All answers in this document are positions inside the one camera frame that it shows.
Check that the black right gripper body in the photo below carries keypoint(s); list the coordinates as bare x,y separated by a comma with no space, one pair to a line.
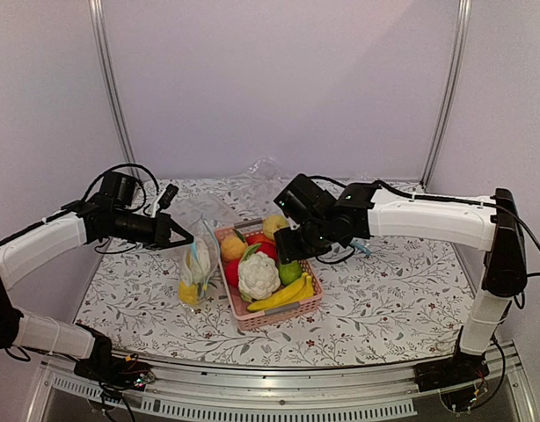
312,243

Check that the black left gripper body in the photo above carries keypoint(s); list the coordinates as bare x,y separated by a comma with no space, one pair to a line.
154,236

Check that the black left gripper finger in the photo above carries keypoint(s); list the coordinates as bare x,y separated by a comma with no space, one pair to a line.
179,243
184,235

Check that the clear zip top bag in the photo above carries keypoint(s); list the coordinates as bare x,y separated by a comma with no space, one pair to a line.
204,228

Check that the white toy napa cabbage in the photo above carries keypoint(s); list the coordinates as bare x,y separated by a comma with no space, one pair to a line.
196,267

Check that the white toy cauliflower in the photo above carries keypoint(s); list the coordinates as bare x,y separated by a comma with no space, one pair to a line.
258,276

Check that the yellow toy lemon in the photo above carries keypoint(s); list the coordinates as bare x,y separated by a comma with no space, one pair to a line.
189,295

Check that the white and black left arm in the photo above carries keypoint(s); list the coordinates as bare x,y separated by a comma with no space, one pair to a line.
45,267

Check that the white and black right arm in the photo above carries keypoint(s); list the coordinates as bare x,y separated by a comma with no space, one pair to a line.
364,210

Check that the crumpled clear plastic bag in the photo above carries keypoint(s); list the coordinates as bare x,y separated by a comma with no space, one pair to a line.
264,177

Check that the red toy fruit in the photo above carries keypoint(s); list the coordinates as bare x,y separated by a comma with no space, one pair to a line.
266,246

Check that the green toy pear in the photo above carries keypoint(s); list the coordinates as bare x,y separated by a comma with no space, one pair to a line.
289,273

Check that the pale yellow toy apple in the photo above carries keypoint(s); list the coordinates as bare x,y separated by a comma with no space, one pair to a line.
272,224

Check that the yellow toy banana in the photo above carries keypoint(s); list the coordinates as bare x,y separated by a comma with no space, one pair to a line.
299,290

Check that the pink perforated plastic basket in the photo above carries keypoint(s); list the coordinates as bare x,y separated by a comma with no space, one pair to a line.
251,320

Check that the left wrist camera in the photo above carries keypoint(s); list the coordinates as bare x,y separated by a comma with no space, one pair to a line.
166,197

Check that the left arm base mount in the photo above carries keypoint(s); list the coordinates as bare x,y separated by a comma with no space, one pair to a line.
115,372

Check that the aluminium front frame rail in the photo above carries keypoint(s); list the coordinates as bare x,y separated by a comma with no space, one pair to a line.
187,390

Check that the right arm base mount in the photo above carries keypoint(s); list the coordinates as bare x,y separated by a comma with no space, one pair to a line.
460,380

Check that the aluminium left corner post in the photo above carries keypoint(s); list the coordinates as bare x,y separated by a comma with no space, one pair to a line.
98,22

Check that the aluminium corner post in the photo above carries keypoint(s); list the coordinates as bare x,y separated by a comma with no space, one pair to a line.
98,22
463,18

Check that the aluminium right corner post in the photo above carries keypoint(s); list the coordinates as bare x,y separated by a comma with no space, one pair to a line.
463,18

